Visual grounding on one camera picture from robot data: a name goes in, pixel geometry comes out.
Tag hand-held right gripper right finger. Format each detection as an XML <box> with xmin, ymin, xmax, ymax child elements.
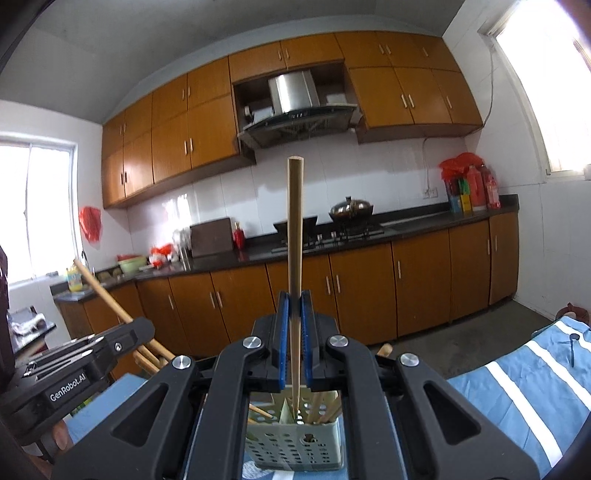
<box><xmin>299</xmin><ymin>289</ymin><xmax>541</xmax><ymax>480</ymax></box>

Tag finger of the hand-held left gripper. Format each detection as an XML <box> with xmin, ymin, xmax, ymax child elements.
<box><xmin>105</xmin><ymin>318</ymin><xmax>156</xmax><ymax>366</ymax></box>

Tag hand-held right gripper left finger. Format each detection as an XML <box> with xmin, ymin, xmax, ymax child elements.
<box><xmin>51</xmin><ymin>290</ymin><xmax>291</xmax><ymax>480</ymax></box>

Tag green perforated utensil holder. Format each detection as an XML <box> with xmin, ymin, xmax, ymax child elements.
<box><xmin>244</xmin><ymin>390</ymin><xmax>345</xmax><ymax>472</ymax></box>

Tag person's left hand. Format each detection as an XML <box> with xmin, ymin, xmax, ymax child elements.
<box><xmin>28</xmin><ymin>415</ymin><xmax>75</xmax><ymax>476</ymax></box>

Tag green plastic basin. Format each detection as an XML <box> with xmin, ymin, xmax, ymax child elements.
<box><xmin>117</xmin><ymin>256</ymin><xmax>149</xmax><ymax>276</ymax></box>

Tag red and white plastic bag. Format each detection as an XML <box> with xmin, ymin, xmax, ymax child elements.
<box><xmin>148</xmin><ymin>244</ymin><xmax>180</xmax><ymax>267</ymax></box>

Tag brown lower kitchen cabinets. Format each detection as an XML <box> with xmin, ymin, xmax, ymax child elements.
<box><xmin>58</xmin><ymin>211</ymin><xmax>520</xmax><ymax>365</ymax></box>

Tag black gas stove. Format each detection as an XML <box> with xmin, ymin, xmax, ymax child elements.
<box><xmin>271</xmin><ymin>225</ymin><xmax>385</xmax><ymax>253</ymax></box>

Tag brown wooden box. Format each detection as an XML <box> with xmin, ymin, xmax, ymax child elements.
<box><xmin>189</xmin><ymin>217</ymin><xmax>234</xmax><ymax>258</ymax></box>

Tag black open wok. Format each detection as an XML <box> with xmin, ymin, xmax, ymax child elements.
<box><xmin>273</xmin><ymin>214</ymin><xmax>319</xmax><ymax>237</ymax></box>

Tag black wok with lid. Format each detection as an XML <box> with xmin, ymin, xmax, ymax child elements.
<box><xmin>328</xmin><ymin>196</ymin><xmax>374</xmax><ymax>222</ymax></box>

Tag window above sink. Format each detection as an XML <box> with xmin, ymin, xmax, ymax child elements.
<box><xmin>0</xmin><ymin>133</ymin><xmax>78</xmax><ymax>283</ymax></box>

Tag black kitchen countertop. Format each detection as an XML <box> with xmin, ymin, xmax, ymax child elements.
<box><xmin>50</xmin><ymin>194</ymin><xmax>520</xmax><ymax>303</ymax></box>

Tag blue white striped tablecloth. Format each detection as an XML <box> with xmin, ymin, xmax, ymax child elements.
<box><xmin>65</xmin><ymin>318</ymin><xmax>591</xmax><ymax>480</ymax></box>

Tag red bag with bottles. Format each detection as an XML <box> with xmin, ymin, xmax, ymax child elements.
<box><xmin>438</xmin><ymin>152</ymin><xmax>502</xmax><ymax>214</ymax></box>

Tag steel range hood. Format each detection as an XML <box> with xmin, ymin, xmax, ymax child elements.
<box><xmin>237</xmin><ymin>70</ymin><xmax>360</xmax><ymax>149</ymax></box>

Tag bright side window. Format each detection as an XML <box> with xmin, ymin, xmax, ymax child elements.
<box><xmin>479</xmin><ymin>0</ymin><xmax>591</xmax><ymax>177</ymax></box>

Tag red plastic bag on wall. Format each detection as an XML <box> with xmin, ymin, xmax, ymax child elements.
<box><xmin>78</xmin><ymin>206</ymin><xmax>102</xmax><ymax>244</ymax></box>

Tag white wall cable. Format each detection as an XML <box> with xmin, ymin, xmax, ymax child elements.
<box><xmin>421</xmin><ymin>44</ymin><xmax>497</xmax><ymax>191</ymax></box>

